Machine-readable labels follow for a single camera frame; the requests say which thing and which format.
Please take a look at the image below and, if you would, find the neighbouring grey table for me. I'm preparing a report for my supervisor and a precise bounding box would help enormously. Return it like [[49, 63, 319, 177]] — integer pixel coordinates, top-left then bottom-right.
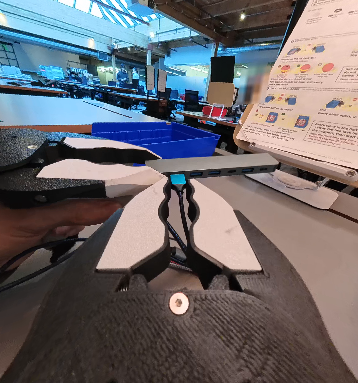
[[0, 92, 171, 134]]

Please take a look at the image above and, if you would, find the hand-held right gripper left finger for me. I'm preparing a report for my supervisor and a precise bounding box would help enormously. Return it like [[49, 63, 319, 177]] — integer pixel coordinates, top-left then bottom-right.
[[95, 179, 171, 281]]

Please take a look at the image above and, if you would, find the printed instruction sheet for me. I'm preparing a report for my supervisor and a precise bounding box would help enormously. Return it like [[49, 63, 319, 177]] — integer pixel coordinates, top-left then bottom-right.
[[235, 0, 358, 172]]

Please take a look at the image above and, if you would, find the white document stand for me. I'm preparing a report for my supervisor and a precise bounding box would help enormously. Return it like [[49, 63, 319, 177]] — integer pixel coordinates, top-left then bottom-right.
[[245, 142, 358, 210]]

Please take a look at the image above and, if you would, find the braided cable with blue plug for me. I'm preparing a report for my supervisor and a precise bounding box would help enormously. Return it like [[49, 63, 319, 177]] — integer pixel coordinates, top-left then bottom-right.
[[165, 174, 195, 270]]

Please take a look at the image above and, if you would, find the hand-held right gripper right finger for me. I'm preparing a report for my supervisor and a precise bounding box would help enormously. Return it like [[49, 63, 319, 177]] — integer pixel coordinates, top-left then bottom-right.
[[187, 179, 263, 288]]

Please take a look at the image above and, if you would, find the black cable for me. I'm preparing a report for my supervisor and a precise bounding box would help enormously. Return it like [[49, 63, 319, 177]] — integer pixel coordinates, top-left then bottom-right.
[[0, 236, 88, 297]]

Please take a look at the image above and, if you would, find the tan board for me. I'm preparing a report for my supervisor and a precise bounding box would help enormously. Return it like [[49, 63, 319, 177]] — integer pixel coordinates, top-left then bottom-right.
[[207, 81, 236, 107]]

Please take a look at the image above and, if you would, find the grey usb hub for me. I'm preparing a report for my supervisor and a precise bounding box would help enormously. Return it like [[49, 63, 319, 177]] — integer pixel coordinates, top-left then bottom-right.
[[145, 153, 279, 179]]

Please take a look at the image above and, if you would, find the red box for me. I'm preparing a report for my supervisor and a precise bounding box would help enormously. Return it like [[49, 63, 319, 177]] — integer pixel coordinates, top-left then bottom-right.
[[202, 105, 227, 117]]

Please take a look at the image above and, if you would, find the person's left hand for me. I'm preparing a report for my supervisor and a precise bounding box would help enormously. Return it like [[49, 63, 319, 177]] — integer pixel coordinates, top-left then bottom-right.
[[0, 199, 123, 276]]

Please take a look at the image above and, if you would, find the grey desk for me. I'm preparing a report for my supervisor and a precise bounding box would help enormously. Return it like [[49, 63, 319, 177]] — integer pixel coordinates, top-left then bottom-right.
[[0, 132, 358, 383]]

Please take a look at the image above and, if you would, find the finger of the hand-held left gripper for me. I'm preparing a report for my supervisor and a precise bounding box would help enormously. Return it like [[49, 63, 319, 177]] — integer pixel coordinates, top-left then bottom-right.
[[60, 137, 162, 164], [37, 158, 168, 199]]

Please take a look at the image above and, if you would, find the blue plastic bin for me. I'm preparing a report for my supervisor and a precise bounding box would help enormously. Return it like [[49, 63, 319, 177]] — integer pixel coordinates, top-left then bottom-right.
[[91, 121, 221, 160]]

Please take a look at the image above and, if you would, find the black office chair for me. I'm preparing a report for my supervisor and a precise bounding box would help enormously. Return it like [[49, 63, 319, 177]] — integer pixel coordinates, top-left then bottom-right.
[[184, 89, 199, 112]]

